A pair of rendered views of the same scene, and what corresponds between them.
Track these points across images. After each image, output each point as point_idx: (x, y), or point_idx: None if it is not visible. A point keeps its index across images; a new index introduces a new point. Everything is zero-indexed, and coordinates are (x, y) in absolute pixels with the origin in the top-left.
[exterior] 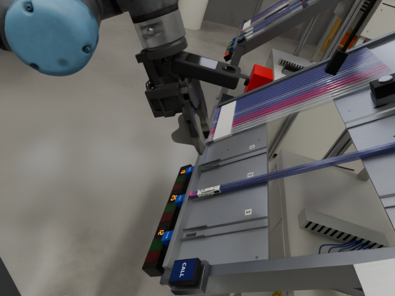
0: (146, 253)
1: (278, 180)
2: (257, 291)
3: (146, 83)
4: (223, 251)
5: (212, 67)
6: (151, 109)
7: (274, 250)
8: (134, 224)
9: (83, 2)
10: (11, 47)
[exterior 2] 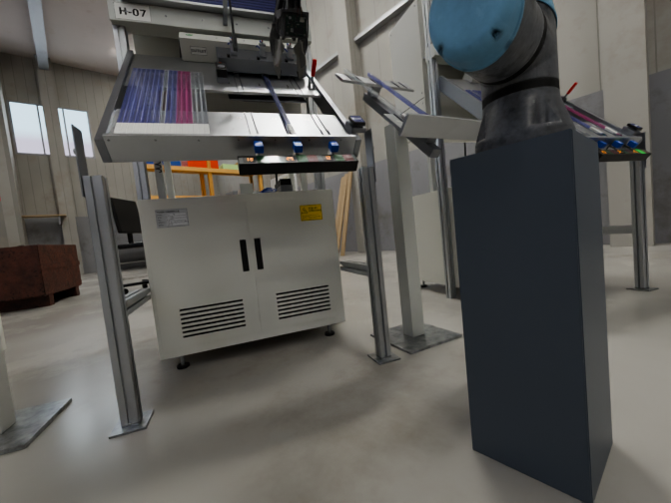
0: (265, 413)
1: (191, 207)
2: None
3: (301, 7)
4: (334, 126)
5: None
6: (308, 29)
7: (269, 216)
8: (210, 459)
9: None
10: None
